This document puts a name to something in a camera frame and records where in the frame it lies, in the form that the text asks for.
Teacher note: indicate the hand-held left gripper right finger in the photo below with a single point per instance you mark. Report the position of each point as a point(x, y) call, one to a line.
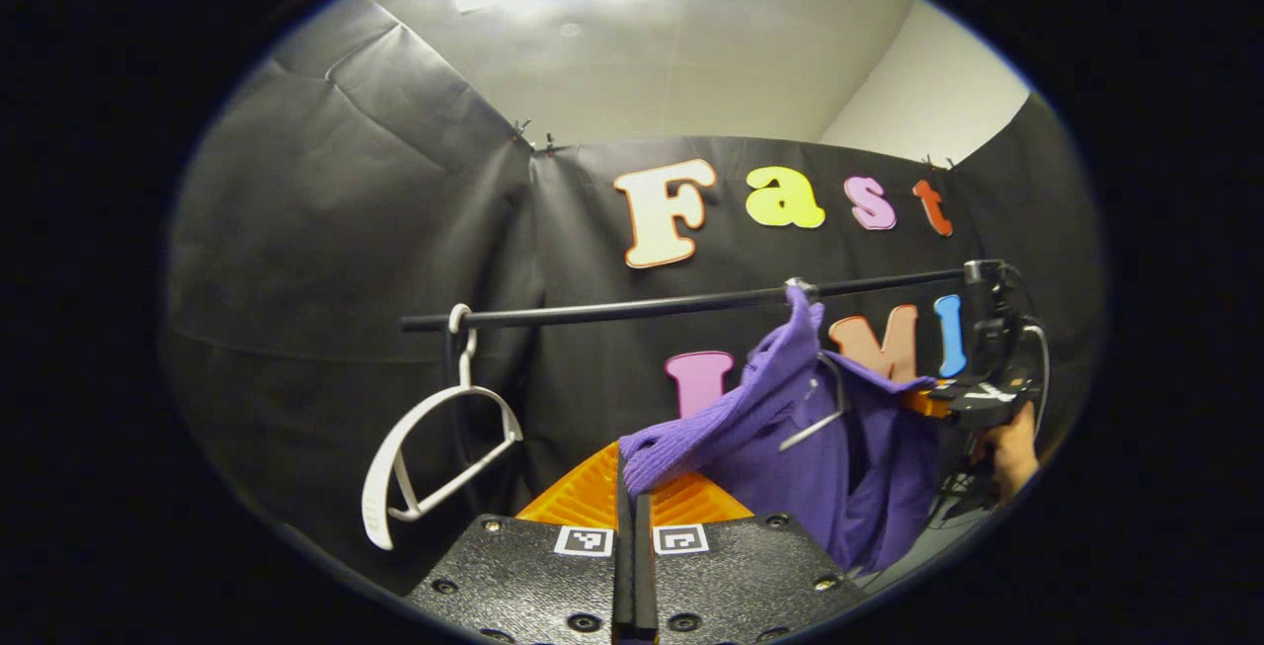
point(731, 576)

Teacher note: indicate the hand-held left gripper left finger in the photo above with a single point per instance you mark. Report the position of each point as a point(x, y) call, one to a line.
point(533, 576)

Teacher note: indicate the white plastic hanger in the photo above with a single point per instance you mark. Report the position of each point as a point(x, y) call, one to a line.
point(815, 431)
point(375, 507)

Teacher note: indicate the purple knit shirt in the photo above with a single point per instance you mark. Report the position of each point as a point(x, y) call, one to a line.
point(889, 487)

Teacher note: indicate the black clothes rack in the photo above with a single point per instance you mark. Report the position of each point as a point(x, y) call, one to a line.
point(642, 309)

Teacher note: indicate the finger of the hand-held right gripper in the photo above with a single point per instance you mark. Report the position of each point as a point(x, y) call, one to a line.
point(987, 413)

